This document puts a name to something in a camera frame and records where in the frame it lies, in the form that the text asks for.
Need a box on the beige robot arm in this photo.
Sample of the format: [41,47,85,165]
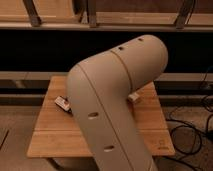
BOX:
[66,35,168,171]

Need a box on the small wooden table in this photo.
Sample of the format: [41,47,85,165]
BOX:
[27,76,175,158]

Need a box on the wooden shelf rack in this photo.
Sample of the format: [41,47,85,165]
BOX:
[0,0,213,32]

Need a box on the black floor cable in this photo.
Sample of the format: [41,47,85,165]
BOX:
[159,64,213,171]

